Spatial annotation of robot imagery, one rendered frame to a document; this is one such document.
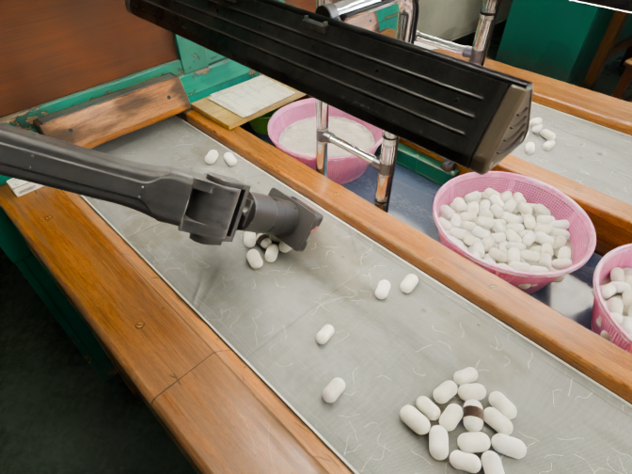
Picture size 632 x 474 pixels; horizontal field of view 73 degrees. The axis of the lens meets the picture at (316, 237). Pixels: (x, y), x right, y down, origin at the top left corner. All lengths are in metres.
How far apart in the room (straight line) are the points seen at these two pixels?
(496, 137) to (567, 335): 0.36
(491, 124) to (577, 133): 0.80
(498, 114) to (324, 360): 0.38
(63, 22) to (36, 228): 0.38
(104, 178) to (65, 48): 0.50
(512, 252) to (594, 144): 0.45
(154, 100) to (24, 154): 0.52
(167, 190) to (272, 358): 0.26
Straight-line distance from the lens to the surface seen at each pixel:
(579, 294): 0.87
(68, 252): 0.79
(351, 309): 0.64
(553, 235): 0.86
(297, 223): 0.66
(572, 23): 3.27
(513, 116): 0.39
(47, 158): 0.52
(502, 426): 0.58
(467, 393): 0.59
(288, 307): 0.65
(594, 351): 0.68
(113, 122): 0.98
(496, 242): 0.80
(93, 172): 0.52
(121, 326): 0.65
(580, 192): 0.94
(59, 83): 0.99
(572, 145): 1.13
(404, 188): 0.97
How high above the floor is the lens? 1.26
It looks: 44 degrees down
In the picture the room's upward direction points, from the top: straight up
